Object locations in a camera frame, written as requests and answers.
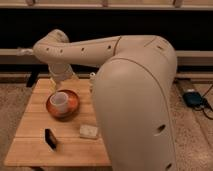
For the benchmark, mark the small white bottle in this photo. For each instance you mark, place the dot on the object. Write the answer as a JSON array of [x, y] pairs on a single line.
[[91, 79]]

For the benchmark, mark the pale sponge block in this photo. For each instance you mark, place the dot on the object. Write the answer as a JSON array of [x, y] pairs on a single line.
[[88, 131]]

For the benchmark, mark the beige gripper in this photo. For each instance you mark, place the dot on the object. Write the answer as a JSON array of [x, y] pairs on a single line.
[[59, 72]]

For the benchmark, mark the orange wooden bowl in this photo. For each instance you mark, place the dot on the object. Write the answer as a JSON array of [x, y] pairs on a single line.
[[73, 105]]

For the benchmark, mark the wooden low table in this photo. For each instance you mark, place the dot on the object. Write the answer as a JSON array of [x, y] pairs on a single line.
[[42, 141]]

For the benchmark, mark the white cup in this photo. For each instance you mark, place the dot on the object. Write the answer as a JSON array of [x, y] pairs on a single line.
[[60, 101]]

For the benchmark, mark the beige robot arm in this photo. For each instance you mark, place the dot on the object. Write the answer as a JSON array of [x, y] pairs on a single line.
[[130, 93]]

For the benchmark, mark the blue power adapter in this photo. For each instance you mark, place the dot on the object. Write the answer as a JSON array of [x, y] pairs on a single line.
[[193, 98]]

